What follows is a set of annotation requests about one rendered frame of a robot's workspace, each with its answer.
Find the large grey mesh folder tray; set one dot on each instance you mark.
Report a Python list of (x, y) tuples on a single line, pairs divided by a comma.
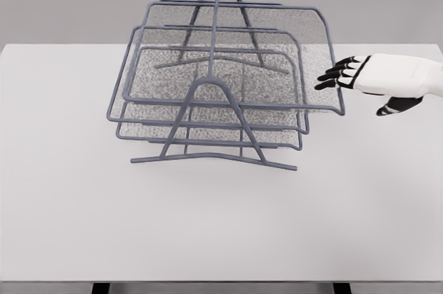
[(311, 32)]

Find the medium grey mesh folder tray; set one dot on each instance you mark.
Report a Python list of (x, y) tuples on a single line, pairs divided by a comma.
[(145, 114)]

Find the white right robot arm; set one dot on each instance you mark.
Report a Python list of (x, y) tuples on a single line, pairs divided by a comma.
[(436, 79)]

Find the small grey mesh folder tray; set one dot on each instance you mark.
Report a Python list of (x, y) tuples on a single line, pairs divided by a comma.
[(207, 136)]

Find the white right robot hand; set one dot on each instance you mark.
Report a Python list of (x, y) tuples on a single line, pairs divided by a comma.
[(387, 74)]

